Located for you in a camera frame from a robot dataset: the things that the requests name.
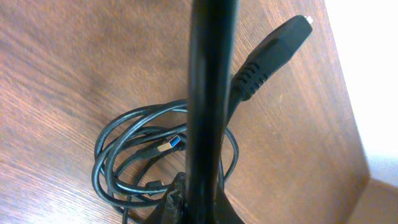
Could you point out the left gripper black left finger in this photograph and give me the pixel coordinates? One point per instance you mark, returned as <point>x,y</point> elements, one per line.
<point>171,206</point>

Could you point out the black USB cable thin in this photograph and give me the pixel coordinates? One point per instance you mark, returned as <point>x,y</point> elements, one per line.
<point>130,144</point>

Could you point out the black USB cable thick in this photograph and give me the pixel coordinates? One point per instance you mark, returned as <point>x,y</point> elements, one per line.
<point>214,93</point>

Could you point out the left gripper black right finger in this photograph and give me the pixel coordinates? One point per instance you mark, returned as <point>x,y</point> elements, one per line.
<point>223,210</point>

